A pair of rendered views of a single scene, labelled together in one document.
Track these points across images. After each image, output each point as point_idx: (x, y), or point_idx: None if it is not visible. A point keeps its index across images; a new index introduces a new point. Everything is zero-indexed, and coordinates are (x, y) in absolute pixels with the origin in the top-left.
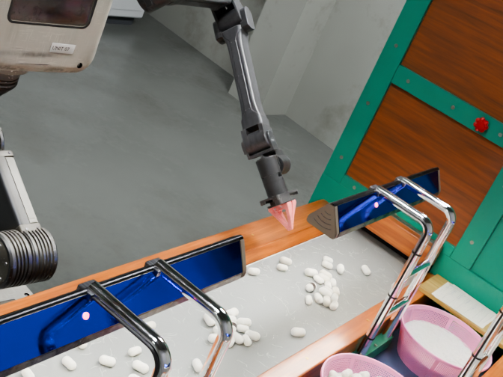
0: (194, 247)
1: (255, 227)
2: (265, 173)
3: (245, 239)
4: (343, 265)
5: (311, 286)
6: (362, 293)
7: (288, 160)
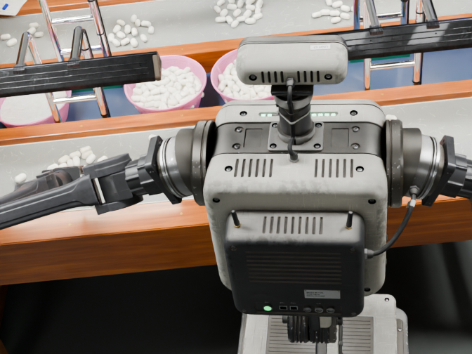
0: (154, 223)
1: (52, 232)
2: (66, 181)
3: (86, 220)
4: (3, 185)
5: (86, 165)
6: (32, 156)
7: (20, 183)
